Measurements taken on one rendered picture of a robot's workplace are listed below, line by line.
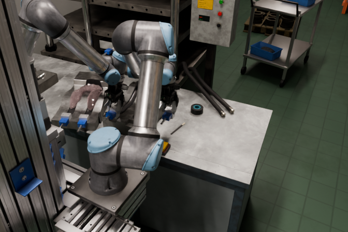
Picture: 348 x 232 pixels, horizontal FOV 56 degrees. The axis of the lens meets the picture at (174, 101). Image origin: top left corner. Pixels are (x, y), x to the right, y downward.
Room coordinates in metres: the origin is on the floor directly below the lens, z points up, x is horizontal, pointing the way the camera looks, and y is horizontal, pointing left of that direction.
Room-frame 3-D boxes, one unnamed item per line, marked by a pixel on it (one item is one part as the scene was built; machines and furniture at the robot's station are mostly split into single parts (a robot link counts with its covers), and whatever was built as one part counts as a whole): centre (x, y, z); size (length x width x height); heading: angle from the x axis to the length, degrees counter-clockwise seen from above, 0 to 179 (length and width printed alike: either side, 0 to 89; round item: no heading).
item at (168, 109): (1.48, 0.04, 0.93); 0.13 x 0.05 x 0.05; 158
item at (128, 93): (1.70, 0.20, 0.87); 0.50 x 0.26 x 0.14; 158
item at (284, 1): (3.93, -1.33, 0.53); 1.12 x 0.65 x 1.05; 149
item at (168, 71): (1.40, 0.06, 1.25); 0.11 x 0.11 x 0.08; 82
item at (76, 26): (2.79, 0.39, 1.01); 1.10 x 0.74 x 0.05; 68
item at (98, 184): (0.90, 0.25, 1.09); 0.15 x 0.15 x 0.10
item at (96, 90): (1.76, 0.55, 0.90); 0.26 x 0.18 x 0.08; 175
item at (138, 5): (2.79, 0.39, 1.26); 1.10 x 0.74 x 0.05; 68
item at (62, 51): (2.74, 0.41, 0.75); 1.30 x 0.84 x 0.06; 68
